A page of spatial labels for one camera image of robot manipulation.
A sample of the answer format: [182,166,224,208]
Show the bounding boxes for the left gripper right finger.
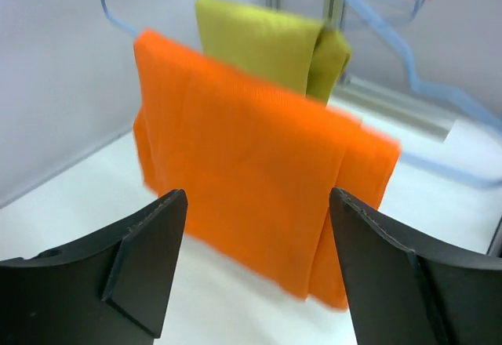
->
[329,188,501,344]

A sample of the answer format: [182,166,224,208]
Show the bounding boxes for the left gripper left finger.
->
[1,190,187,345]

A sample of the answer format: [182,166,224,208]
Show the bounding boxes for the orange trousers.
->
[133,31,401,310]

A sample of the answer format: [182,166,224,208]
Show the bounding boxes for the blue wire hanger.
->
[194,0,431,36]
[100,0,502,189]

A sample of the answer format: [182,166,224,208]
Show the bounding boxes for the yellow-green folded trousers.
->
[195,0,351,104]

